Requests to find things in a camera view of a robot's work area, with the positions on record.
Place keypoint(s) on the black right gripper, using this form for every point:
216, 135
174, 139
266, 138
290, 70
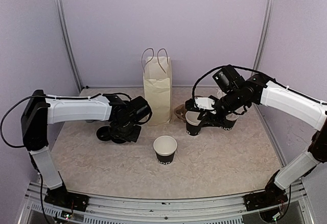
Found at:
215, 120

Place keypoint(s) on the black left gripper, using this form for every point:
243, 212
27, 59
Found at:
133, 138

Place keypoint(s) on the black plastic cup lid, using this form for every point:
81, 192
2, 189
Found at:
103, 133

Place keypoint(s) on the black paper coffee cup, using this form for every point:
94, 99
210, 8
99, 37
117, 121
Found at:
165, 148

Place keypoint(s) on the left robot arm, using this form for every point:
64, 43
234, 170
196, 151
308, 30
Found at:
43, 110

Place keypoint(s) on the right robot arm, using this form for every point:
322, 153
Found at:
264, 90

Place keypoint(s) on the cream paper takeout bag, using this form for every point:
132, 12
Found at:
157, 84

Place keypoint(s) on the brown cardboard cup carrier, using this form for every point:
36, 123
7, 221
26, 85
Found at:
180, 112

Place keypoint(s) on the black cup holding straws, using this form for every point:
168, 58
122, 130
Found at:
229, 122

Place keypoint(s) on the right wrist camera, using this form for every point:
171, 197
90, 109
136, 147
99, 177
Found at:
200, 104

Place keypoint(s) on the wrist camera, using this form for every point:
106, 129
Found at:
200, 104
137, 111

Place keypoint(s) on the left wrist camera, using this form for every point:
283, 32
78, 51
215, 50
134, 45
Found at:
137, 111

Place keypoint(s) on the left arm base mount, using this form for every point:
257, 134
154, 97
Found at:
68, 200

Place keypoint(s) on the aluminium front frame rail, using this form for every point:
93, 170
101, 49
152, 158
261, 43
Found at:
108, 209

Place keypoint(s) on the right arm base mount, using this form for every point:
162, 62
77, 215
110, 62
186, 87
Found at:
259, 200

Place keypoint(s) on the left aluminium frame post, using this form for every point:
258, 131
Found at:
67, 45

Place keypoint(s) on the aluminium frame post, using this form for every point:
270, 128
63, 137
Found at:
264, 34
67, 45

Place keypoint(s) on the right aluminium frame post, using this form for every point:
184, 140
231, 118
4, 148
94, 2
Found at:
264, 34

